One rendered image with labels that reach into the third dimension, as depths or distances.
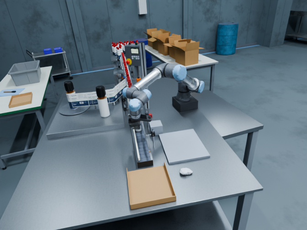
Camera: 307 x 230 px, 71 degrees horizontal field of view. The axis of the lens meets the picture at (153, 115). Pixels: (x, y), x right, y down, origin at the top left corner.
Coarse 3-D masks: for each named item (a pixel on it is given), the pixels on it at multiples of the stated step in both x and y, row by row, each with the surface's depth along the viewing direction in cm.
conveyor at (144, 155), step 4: (136, 132) 178; (140, 132) 178; (136, 136) 173; (140, 136) 173; (144, 136) 172; (140, 140) 168; (144, 140) 168; (140, 144) 164; (144, 144) 163; (140, 148) 159; (144, 148) 159; (140, 152) 155; (144, 152) 155; (148, 152) 154; (140, 156) 152; (144, 156) 151; (148, 156) 151; (140, 160) 148; (144, 160) 147; (148, 160) 147
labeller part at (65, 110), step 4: (68, 104) 234; (60, 108) 226; (64, 108) 225; (68, 108) 225; (80, 108) 223; (84, 108) 222; (88, 108) 222; (60, 112) 217; (64, 112) 217; (68, 112) 216; (72, 112) 216; (76, 112) 215; (80, 112) 215
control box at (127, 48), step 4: (132, 44) 200; (144, 44) 200; (128, 48) 199; (128, 52) 201; (128, 56) 202; (132, 60) 203; (136, 60) 201; (140, 60) 199; (128, 64) 207; (132, 64) 205; (136, 64) 203; (140, 64) 201
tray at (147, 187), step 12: (156, 168) 146; (132, 180) 138; (144, 180) 138; (156, 180) 137; (168, 180) 136; (132, 192) 130; (144, 192) 129; (156, 192) 129; (168, 192) 128; (132, 204) 118; (144, 204) 120; (156, 204) 121
